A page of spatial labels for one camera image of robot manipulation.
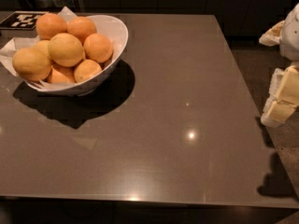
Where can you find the orange at front right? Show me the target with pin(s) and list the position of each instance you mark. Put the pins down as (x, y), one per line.
(86, 70)

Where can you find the small orange behind centre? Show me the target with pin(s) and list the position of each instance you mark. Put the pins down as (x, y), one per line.
(43, 47)

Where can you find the orange at back left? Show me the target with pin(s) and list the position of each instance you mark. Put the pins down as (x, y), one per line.
(49, 25)

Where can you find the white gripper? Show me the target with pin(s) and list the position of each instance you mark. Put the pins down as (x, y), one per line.
(291, 34)

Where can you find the white paper bowl liner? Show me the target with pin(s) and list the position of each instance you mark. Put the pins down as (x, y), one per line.
(16, 43)

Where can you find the black white fiducial marker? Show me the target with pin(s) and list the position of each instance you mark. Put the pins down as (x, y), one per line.
(21, 20)

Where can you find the orange at back middle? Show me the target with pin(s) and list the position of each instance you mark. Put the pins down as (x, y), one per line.
(81, 28)

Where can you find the orange at front bottom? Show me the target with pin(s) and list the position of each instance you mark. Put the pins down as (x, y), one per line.
(61, 74)

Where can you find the white ceramic bowl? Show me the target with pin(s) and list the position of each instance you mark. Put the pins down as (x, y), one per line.
(117, 32)

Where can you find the large yellow orange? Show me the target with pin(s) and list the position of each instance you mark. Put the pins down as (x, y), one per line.
(66, 50)

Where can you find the large front left orange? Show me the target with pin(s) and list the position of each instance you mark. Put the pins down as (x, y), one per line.
(31, 64)

